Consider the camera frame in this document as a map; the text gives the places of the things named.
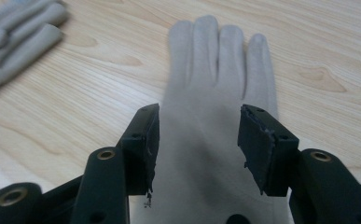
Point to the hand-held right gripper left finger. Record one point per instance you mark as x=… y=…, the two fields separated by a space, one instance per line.
x=141 y=149

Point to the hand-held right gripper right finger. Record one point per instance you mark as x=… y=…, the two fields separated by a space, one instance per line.
x=268 y=149

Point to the beige knit glove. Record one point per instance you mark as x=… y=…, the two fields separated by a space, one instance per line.
x=206 y=77
x=19 y=37

